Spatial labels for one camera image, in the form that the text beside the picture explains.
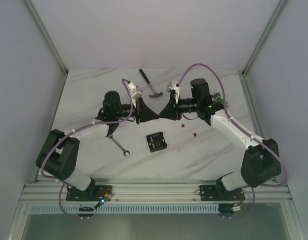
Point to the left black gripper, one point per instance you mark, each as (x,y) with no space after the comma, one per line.
(137,111)

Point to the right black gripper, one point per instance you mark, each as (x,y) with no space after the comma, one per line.
(171,110)

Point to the black fuse box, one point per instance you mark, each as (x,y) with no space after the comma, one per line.
(156,142)

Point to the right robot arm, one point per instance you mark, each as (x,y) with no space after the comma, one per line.
(260,161)

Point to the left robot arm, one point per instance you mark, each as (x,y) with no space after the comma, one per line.
(58,156)

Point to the silver combination wrench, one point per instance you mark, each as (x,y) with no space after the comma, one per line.
(125,151)

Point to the green red plastic connector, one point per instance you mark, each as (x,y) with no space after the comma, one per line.
(217,100)

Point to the black handled claw hammer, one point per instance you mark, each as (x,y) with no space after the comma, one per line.
(155,94)

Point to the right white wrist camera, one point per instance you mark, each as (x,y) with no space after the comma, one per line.
(174,89)

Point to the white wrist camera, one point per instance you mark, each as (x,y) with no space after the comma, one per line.
(174,89)
(135,91)

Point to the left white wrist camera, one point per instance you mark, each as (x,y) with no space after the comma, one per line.
(135,91)

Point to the right aluminium corner post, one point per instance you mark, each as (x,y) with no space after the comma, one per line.
(265,35)

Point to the aluminium corner post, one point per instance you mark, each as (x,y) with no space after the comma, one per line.
(45,35)
(265,35)

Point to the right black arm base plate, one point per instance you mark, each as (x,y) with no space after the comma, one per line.
(208,193)

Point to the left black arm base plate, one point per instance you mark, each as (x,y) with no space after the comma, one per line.
(91,194)

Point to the aluminium front rail frame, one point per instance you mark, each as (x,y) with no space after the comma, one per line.
(146,191)

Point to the slotted grey cable duct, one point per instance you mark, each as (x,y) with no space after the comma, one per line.
(185,208)

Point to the left aluminium corner post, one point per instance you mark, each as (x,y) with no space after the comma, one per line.
(45,35)

